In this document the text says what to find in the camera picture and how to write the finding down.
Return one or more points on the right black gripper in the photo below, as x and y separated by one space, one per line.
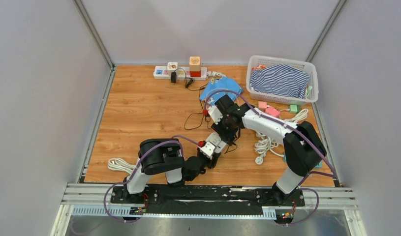
218 128

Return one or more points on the pink small charger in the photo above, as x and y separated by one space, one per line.
263 106

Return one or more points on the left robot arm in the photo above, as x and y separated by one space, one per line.
167 156

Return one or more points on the white plastic basket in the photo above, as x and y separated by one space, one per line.
312 91

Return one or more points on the small black charger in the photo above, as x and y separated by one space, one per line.
173 77

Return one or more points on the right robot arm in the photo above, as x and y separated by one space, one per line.
303 148

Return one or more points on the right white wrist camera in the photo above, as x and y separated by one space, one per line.
214 114

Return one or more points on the black power adapter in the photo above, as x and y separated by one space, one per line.
230 141

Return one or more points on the white power strip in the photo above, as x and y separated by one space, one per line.
222 146
162 73

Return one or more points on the wooden block on red block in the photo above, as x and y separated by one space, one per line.
195 66

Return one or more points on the white square plug adapter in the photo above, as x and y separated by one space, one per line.
214 139

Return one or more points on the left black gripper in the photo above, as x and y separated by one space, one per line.
211 163

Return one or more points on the blue striped cloth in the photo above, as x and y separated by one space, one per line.
281 80

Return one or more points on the green small charger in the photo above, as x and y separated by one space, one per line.
294 109

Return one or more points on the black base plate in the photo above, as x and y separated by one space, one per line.
206 200

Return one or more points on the white back power strip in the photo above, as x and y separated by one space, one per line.
162 73

